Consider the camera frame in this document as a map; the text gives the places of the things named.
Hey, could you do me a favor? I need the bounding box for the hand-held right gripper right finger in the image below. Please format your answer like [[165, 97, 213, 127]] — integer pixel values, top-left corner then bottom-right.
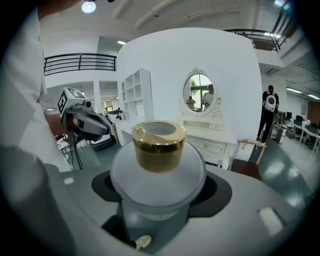
[[159, 166, 312, 256]]

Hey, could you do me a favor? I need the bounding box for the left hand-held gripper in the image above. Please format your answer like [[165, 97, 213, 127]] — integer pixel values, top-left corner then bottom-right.
[[57, 86, 111, 145]]

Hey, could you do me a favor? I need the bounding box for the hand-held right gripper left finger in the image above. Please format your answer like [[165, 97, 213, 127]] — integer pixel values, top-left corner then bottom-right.
[[44, 163, 141, 256]]

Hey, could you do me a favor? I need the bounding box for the frosted bottle with gold cap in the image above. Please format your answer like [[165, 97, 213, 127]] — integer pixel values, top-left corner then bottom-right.
[[109, 120, 208, 252]]

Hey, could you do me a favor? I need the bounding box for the person's left forearm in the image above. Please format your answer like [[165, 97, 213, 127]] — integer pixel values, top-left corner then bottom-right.
[[45, 112, 63, 138]]

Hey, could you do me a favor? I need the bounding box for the white dressing table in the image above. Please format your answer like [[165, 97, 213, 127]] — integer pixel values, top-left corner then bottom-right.
[[177, 66, 239, 171]]

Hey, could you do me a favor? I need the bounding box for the white side desk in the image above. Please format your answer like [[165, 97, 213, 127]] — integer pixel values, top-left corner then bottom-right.
[[113, 119, 141, 147]]

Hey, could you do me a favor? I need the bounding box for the wooden chair dark seat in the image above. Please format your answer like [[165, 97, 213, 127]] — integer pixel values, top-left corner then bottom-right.
[[230, 138, 268, 181]]

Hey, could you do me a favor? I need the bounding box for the white open bookshelf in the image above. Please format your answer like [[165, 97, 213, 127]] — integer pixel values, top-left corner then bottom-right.
[[121, 68, 154, 121]]

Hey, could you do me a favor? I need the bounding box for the black balcony railing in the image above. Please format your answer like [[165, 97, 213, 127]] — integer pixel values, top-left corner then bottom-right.
[[44, 53, 117, 77], [223, 0, 300, 53]]

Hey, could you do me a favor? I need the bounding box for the person's white shirt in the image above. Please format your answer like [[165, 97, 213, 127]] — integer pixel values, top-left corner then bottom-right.
[[0, 7, 62, 173]]

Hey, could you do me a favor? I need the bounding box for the row of office desks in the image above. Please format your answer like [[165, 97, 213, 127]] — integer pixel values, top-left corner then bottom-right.
[[272, 111, 320, 153]]

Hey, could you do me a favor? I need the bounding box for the round ceiling lamp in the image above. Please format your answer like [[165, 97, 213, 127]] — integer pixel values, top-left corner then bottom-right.
[[81, 1, 97, 14]]

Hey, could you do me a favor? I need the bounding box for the black cable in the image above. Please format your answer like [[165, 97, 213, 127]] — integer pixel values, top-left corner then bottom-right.
[[66, 132, 83, 171]]

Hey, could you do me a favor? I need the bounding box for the oval mirror white ornate frame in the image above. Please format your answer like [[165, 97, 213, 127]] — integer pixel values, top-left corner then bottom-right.
[[182, 66, 216, 117]]

